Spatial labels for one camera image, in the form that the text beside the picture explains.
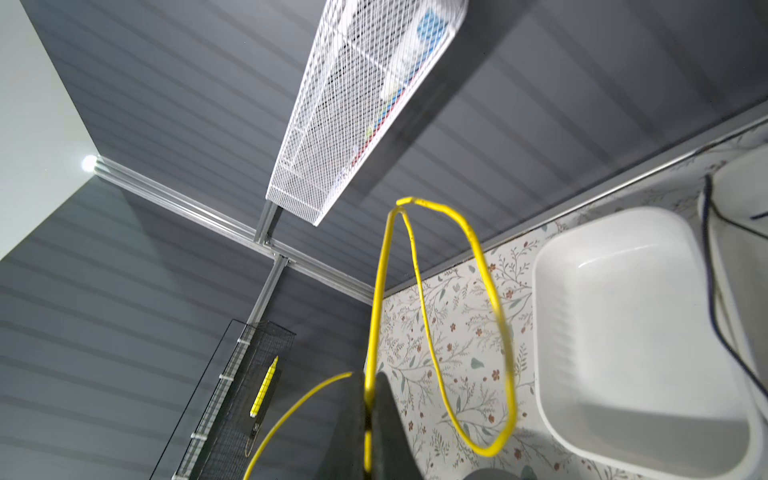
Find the left white tray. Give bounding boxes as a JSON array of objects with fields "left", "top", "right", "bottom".
[{"left": 532, "top": 207, "right": 767, "bottom": 479}]

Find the white tray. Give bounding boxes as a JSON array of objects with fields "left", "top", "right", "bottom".
[
  {"left": 699, "top": 146, "right": 767, "bottom": 416},
  {"left": 532, "top": 207, "right": 767, "bottom": 479}
]

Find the black cable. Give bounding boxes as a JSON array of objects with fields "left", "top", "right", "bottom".
[{"left": 700, "top": 173, "right": 768, "bottom": 400}]

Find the yellow cable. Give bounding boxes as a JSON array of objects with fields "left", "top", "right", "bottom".
[{"left": 242, "top": 196, "right": 519, "bottom": 480}]

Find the yellow marker pen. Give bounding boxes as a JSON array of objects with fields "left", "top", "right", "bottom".
[{"left": 249, "top": 356, "right": 279, "bottom": 418}]

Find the white wire mesh basket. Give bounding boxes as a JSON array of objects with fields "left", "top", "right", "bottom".
[{"left": 266, "top": 1, "right": 468, "bottom": 226}]

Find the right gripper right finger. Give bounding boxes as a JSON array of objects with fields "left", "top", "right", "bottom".
[{"left": 372, "top": 372, "right": 423, "bottom": 480}]

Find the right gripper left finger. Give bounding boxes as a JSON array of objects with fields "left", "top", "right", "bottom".
[{"left": 314, "top": 372, "right": 366, "bottom": 480}]

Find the black wire basket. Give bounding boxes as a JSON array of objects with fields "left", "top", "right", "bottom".
[{"left": 149, "top": 319, "right": 295, "bottom": 479}]

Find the right white tray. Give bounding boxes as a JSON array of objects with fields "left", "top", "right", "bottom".
[{"left": 699, "top": 146, "right": 767, "bottom": 416}]

